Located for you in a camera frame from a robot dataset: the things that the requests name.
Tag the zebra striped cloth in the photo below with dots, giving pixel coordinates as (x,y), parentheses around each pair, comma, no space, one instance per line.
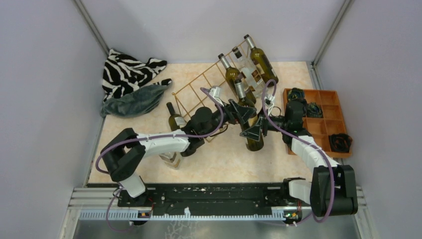
(124,74)

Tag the wooden compartment tray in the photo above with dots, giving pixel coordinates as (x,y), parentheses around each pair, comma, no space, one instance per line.
(331,123)

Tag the olive green wine bottle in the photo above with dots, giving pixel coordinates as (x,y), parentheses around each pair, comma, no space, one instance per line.
(261,62)

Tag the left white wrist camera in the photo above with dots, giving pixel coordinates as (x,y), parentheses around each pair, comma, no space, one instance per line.
(214,93)

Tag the dark bottle leaning on rack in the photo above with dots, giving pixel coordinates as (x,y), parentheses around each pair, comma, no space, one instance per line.
(175,121)

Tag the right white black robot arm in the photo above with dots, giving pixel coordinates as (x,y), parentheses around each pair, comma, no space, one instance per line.
(332,190)

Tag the clear square liquor bottle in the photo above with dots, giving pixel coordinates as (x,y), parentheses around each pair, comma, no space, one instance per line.
(252,76)

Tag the yellow patterned rolled tie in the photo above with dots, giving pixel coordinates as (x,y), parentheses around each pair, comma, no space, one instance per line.
(296,94)

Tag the dark bottle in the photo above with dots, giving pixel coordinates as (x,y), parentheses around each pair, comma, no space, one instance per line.
(232,74)
(175,121)

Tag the dark rolled tie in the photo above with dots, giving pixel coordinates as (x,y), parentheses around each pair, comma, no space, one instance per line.
(314,110)

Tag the black rolled belt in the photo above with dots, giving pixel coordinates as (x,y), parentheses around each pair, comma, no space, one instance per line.
(340,142)

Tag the grey plush cloth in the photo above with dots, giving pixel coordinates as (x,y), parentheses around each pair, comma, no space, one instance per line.
(137,103)

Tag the brown wine bottle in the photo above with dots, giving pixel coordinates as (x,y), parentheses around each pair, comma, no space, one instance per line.
(254,141)

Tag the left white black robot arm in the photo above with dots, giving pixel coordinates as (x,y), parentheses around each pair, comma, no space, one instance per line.
(124,153)

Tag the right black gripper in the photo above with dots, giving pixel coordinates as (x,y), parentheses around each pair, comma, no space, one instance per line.
(254,132)

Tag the gold wire wine rack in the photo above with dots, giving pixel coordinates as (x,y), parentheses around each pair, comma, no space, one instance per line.
(190,98)

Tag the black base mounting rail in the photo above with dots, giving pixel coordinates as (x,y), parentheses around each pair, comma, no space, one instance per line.
(218,201)

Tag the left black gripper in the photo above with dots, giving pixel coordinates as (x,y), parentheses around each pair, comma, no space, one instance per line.
(236,112)

